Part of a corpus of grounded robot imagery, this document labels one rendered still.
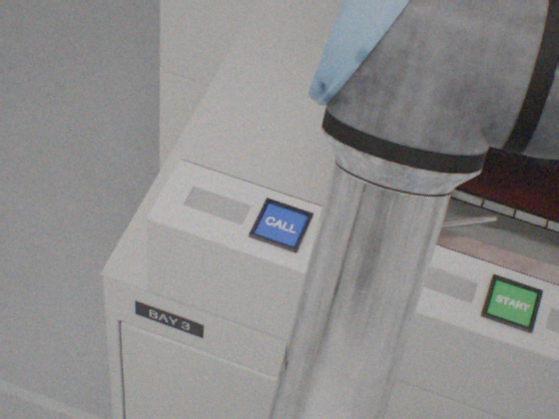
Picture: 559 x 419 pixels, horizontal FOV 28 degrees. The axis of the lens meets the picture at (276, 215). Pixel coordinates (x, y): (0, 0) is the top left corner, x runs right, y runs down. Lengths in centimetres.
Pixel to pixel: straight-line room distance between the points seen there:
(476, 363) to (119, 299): 44
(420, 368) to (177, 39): 88
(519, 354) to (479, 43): 54
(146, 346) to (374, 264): 71
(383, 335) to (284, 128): 75
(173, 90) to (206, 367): 73
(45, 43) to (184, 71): 89
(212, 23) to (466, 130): 117
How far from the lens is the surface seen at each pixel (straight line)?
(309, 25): 166
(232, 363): 139
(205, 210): 123
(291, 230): 121
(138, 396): 156
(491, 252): 135
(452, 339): 120
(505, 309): 120
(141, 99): 267
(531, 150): 76
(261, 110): 153
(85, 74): 274
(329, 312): 79
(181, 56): 196
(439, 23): 72
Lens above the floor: 192
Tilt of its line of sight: 51 degrees down
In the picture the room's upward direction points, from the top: 8 degrees clockwise
